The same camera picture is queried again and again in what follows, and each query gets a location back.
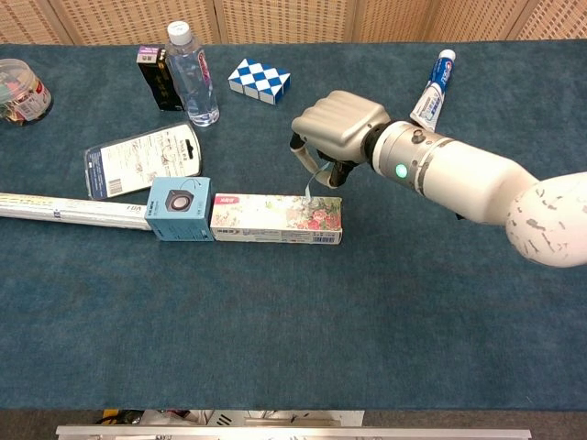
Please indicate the white blue toothpaste tube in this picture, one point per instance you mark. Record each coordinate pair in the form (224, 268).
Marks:
(433, 91)

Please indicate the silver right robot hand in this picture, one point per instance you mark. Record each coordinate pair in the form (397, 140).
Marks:
(341, 124)

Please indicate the blue white snake puzzle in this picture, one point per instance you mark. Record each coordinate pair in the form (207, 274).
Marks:
(259, 80)

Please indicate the long white roll box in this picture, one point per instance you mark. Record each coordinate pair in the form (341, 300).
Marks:
(69, 208)

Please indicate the teal felt table cloth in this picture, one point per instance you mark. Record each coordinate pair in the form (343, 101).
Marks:
(293, 321)

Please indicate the light blue speaker box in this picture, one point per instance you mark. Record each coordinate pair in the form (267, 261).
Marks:
(179, 208)

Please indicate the light blue tape strip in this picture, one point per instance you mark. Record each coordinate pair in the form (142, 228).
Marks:
(308, 190)

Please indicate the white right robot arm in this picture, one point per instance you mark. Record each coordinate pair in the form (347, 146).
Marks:
(472, 179)

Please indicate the clear water bottle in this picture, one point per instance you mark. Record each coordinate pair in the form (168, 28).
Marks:
(192, 78)

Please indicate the black purple small box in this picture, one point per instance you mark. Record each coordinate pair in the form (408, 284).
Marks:
(156, 78)

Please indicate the aluminium profile rail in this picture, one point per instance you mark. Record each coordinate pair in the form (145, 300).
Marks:
(293, 433)

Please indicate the woven bamboo folding screen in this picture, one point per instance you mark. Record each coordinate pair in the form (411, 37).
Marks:
(284, 20)

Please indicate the long floral print box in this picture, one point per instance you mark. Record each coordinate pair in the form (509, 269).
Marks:
(275, 217)

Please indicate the white blister pack card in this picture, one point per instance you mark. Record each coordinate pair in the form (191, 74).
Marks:
(137, 158)

